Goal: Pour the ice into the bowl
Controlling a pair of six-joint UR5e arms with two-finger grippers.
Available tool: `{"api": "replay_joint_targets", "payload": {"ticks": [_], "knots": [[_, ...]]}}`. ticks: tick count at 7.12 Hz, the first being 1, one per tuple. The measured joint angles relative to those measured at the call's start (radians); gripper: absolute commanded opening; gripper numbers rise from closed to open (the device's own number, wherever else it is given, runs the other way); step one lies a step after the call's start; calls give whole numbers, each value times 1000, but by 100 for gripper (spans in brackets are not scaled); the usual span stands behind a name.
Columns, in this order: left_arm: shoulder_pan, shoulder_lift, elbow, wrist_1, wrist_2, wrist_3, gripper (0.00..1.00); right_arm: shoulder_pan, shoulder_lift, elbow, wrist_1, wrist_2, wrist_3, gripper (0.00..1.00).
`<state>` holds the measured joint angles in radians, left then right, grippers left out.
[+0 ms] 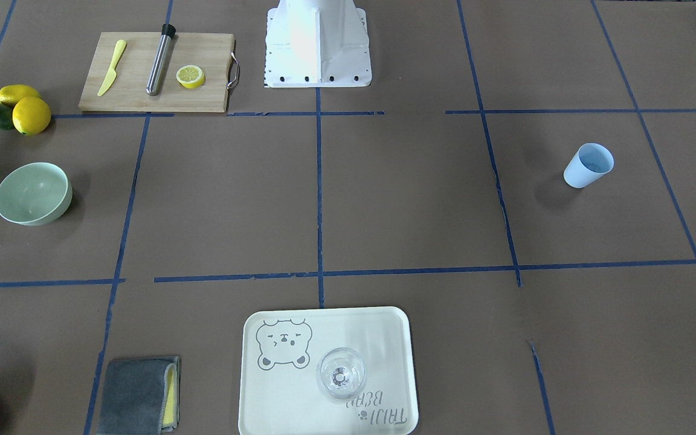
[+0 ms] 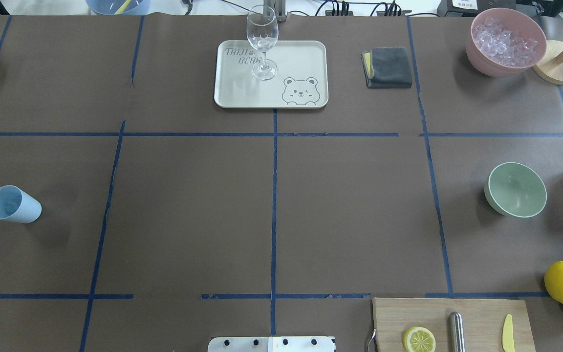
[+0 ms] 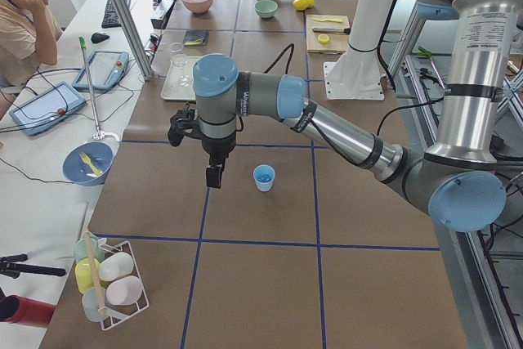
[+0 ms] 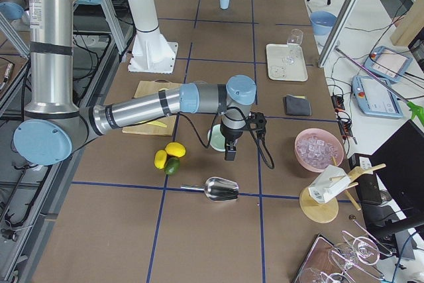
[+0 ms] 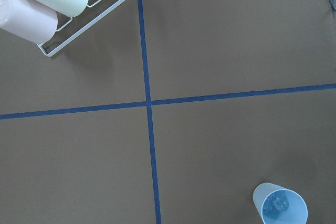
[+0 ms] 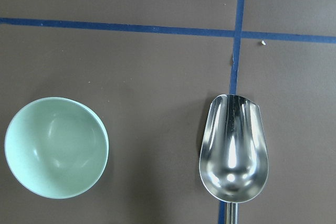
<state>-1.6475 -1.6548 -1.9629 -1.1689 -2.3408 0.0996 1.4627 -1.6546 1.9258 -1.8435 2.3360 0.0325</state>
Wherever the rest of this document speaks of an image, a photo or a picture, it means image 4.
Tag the yellow lemon left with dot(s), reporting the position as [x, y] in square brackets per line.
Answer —
[160, 159]

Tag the glassware on tray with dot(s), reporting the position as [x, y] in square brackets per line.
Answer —
[354, 259]

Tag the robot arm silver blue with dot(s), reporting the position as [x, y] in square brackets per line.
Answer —
[54, 127]

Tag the blue bowl on side table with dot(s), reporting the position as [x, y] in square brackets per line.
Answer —
[322, 22]

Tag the clear wine glass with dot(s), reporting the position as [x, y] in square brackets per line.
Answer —
[294, 43]

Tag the blue teach pendant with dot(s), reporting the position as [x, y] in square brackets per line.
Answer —
[374, 99]
[387, 63]

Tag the light blue plastic cup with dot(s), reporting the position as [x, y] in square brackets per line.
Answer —
[224, 4]

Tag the metal ice scoop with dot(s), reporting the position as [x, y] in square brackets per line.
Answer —
[217, 189]

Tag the blue teach pendant near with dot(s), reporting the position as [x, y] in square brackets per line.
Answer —
[374, 99]

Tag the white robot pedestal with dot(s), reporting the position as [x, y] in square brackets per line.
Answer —
[151, 52]

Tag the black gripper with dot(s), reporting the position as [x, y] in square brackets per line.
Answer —
[231, 135]

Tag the pink bowl with ice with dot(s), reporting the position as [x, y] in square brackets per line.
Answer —
[316, 149]

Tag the wooden cutting board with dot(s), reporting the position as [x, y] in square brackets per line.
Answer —
[160, 127]

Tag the aluminium frame post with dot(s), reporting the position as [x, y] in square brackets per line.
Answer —
[331, 41]

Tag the green lime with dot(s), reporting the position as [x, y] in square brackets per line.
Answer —
[172, 165]

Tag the mint green bowl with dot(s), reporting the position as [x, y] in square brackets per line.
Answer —
[217, 141]

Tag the yellow plastic knife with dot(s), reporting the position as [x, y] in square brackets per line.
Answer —
[155, 123]

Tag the cream bear tray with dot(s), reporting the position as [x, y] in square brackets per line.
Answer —
[278, 70]

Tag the blue teach pendant far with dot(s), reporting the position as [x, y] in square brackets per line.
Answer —
[387, 63]

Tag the yellow lemon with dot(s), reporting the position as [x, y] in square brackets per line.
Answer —
[160, 159]
[175, 149]

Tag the yellow lemon upper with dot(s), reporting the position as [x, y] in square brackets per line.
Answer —
[175, 149]

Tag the black laptop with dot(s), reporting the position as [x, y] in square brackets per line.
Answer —
[402, 154]

